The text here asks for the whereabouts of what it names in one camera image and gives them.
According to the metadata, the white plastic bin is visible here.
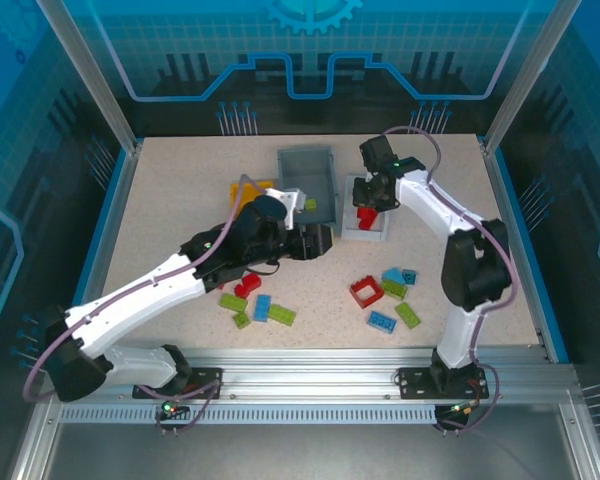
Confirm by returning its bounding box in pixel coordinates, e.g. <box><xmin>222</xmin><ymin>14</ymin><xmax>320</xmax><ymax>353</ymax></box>
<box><xmin>340</xmin><ymin>172</ymin><xmax>391</xmax><ymax>244</ymax></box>

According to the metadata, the yellow plastic bin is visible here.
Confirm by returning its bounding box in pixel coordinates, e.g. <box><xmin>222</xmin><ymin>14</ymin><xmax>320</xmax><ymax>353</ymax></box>
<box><xmin>229</xmin><ymin>177</ymin><xmax>277</xmax><ymax>224</ymax></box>

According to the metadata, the long blue lego brick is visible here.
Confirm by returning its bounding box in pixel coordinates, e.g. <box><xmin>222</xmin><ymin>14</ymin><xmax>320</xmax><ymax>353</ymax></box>
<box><xmin>367</xmin><ymin>310</ymin><xmax>398</xmax><ymax>334</ymax></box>
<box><xmin>252</xmin><ymin>293</ymin><xmax>273</xmax><ymax>323</ymax></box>

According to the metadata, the grey plastic bin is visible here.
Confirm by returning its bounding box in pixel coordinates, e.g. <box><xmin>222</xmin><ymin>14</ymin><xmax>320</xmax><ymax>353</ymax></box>
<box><xmin>277</xmin><ymin>143</ymin><xmax>342</xmax><ymax>227</ymax></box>

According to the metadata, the red square lego frame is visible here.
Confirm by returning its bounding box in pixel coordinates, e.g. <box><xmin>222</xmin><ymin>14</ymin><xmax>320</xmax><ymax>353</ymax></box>
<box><xmin>349</xmin><ymin>276</ymin><xmax>385</xmax><ymax>309</ymax></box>

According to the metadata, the blue table border strip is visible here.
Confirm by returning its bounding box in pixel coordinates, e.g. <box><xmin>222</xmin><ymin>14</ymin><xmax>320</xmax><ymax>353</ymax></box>
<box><xmin>69</xmin><ymin>147</ymin><xmax>131</xmax><ymax>321</ymax></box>
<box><xmin>494</xmin><ymin>147</ymin><xmax>572</xmax><ymax>365</ymax></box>

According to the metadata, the grey metal panel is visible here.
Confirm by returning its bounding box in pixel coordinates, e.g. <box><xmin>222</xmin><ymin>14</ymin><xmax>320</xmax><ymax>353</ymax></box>
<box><xmin>39</xmin><ymin>422</ymin><xmax>581</xmax><ymax>480</ymax></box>

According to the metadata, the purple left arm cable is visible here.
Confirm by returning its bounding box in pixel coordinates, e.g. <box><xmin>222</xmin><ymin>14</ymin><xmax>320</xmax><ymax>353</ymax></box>
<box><xmin>22</xmin><ymin>173</ymin><xmax>276</xmax><ymax>437</ymax></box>

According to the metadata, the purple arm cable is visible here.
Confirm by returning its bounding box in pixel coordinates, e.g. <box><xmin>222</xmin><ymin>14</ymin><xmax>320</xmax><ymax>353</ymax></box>
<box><xmin>22</xmin><ymin>173</ymin><xmax>276</xmax><ymax>437</ymax></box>
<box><xmin>382</xmin><ymin>125</ymin><xmax>521</xmax><ymax>437</ymax></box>

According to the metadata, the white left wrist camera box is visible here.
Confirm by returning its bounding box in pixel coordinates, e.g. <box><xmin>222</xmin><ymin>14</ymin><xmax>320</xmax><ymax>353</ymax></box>
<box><xmin>264</xmin><ymin>186</ymin><xmax>307</xmax><ymax>230</ymax></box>

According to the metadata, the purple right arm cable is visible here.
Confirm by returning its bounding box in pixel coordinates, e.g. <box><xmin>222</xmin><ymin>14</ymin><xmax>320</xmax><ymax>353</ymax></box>
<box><xmin>382</xmin><ymin>125</ymin><xmax>521</xmax><ymax>437</ymax></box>

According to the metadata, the wide aluminium base rail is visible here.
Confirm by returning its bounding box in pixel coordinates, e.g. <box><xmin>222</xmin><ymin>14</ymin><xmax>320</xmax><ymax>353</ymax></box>
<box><xmin>44</xmin><ymin>346</ymin><xmax>581</xmax><ymax>401</ymax></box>

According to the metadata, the aluminium side rail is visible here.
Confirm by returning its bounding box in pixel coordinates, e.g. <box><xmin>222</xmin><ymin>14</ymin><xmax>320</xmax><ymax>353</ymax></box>
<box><xmin>483</xmin><ymin>139</ymin><xmax>554</xmax><ymax>364</ymax></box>
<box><xmin>79</xmin><ymin>139</ymin><xmax>144</xmax><ymax>331</ymax></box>

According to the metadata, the slotted cable duct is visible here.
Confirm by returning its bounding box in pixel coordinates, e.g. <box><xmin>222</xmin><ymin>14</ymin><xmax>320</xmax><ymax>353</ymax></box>
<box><xmin>57</xmin><ymin>404</ymin><xmax>440</xmax><ymax>427</ymax></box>

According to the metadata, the aluminium frame post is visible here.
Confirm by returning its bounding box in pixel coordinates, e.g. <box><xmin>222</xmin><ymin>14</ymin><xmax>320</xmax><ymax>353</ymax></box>
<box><xmin>482</xmin><ymin>0</ymin><xmax>581</xmax><ymax>154</ymax></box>
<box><xmin>34</xmin><ymin>0</ymin><xmax>144</xmax><ymax>154</ymax></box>

